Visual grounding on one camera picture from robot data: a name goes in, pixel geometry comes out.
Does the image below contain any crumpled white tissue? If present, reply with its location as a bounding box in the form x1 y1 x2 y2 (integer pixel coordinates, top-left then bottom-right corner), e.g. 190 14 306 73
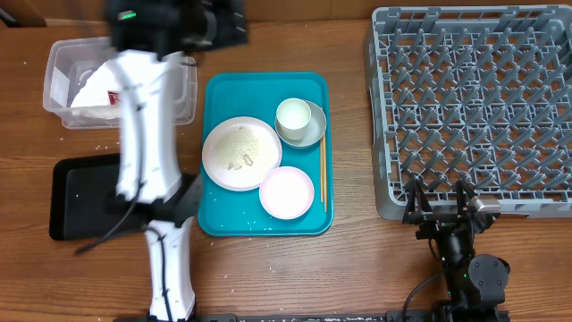
71 62 121 120

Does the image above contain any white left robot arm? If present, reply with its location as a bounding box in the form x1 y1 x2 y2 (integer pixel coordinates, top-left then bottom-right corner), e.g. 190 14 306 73
105 0 248 321

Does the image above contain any clear plastic waste bin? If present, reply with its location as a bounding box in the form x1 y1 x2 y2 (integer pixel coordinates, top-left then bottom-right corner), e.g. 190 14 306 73
42 36 198 131

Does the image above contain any wooden chopstick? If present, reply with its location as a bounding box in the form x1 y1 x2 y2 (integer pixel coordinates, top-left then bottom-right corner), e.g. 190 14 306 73
323 133 327 213
319 136 324 203

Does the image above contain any large white plate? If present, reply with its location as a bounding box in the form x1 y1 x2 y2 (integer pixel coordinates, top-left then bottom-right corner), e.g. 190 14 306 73
202 116 282 191

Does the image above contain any small pink bowl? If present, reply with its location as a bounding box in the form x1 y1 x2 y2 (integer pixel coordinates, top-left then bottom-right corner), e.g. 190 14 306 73
259 166 315 220

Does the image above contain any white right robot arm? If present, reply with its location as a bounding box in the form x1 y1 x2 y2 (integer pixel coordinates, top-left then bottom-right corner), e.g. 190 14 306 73
400 180 510 321

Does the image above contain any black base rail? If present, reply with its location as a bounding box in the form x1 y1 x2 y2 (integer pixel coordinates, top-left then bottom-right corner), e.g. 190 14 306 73
114 310 510 322

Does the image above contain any grey dishwasher rack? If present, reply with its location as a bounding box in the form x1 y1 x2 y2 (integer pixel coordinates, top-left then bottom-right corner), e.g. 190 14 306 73
364 4 571 220

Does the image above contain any black tray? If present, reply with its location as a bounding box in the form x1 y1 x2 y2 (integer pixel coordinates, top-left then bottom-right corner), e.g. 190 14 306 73
49 154 203 241

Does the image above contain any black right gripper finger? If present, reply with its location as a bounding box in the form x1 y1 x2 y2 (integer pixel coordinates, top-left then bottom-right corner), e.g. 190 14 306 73
403 180 433 223
455 180 476 215

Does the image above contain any pale green cup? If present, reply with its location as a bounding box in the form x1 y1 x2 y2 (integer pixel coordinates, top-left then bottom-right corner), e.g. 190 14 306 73
276 97 311 140

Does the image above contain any grey bowl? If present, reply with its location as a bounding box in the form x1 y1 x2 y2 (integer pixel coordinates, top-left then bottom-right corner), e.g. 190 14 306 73
274 100 327 149

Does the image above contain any red snack wrapper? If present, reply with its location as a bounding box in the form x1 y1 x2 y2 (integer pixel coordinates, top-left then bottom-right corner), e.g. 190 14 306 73
107 91 120 106

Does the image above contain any teal serving tray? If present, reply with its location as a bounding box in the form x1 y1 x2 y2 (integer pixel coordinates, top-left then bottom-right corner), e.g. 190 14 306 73
197 72 333 238

